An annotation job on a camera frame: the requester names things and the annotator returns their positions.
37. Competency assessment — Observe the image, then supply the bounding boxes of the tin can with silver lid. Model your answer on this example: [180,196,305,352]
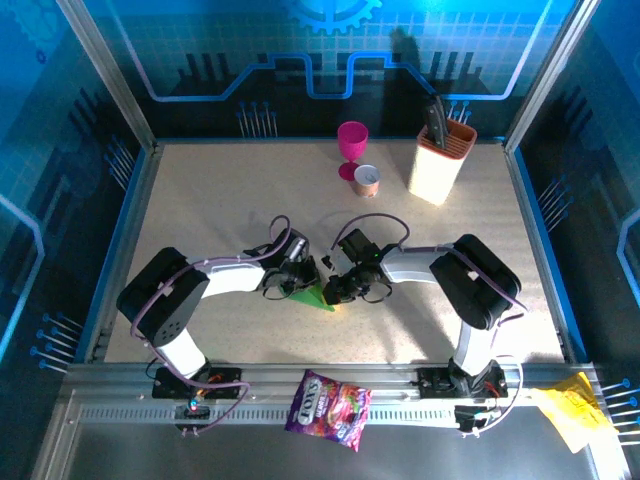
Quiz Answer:
[353,164,382,199]

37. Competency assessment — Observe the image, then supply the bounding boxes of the purple candy bag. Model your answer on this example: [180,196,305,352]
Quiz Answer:
[283,368,374,454]

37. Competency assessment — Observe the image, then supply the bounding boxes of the beige knife block orange top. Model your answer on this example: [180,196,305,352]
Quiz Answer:
[406,118,478,206]

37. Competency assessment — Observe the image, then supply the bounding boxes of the pink plastic goblet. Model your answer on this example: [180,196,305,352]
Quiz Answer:
[336,121,370,181]

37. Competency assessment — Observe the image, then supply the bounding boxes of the aluminium front rail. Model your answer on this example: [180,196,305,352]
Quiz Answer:
[62,360,599,401]

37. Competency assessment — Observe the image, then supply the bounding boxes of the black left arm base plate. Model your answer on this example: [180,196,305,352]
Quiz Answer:
[151,366,244,401]

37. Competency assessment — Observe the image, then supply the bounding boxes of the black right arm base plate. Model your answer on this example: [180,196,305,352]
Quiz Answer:
[416,364,509,400]

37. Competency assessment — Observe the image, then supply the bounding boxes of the slotted metal cable duct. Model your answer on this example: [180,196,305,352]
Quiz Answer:
[78,404,459,425]

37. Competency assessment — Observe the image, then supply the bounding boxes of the aluminium side rail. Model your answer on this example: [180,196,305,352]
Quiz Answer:
[501,142,589,365]
[82,142,164,365]

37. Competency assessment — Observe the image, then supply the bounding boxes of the black knife handle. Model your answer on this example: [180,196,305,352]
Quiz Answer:
[423,94,449,150]

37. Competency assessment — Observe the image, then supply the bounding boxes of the aluminium corner post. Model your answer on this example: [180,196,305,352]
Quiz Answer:
[501,0,604,154]
[53,0,161,154]

